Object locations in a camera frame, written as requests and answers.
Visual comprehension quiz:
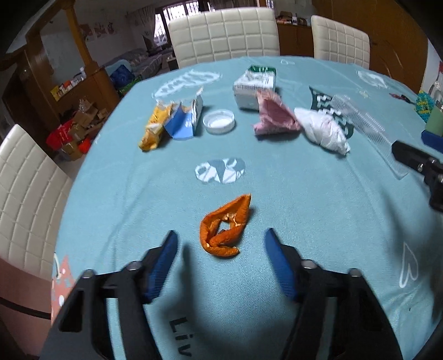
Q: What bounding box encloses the colourful shopping bag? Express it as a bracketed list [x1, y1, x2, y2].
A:
[110, 65, 142, 97]

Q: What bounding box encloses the orange peel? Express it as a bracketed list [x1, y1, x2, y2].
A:
[199, 194, 251, 258]

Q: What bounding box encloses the white plastic jar lid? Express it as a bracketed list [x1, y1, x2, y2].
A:
[203, 109, 236, 135]

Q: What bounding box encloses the cream quilted chair left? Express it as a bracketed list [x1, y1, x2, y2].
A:
[0, 125, 73, 280]

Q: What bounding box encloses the crumpled white tissue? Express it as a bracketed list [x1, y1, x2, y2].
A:
[293, 107, 351, 156]

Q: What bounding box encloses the grey sofa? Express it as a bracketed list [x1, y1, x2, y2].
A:
[104, 47, 173, 79]

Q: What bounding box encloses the cream quilted chair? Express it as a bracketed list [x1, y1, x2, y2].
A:
[168, 7, 280, 68]
[311, 15, 370, 69]
[0, 125, 73, 280]

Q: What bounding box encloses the white green milk carton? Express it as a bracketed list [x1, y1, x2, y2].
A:
[233, 65, 276, 110]

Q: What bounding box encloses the pile of cardboard boxes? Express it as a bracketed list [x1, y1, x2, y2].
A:
[46, 99, 109, 161]

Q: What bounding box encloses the teal patterned tablecloth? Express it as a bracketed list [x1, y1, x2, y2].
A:
[42, 57, 442, 359]

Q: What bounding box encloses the wooden partition cabinet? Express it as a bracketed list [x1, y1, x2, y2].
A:
[20, 0, 123, 140]

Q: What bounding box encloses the yellow snack wrapper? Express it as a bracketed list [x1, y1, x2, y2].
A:
[138, 101, 173, 152]

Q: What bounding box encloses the clear plastic tray lid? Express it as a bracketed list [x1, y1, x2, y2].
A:
[330, 94, 408, 179]

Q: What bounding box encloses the pink paper wrapper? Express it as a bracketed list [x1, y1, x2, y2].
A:
[254, 90, 302, 137]

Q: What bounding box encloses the torn blue paper carton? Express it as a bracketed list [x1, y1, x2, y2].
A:
[164, 94, 204, 140]

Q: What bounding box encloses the cream quilted chair far right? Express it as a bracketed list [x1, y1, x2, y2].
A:
[311, 15, 370, 69]

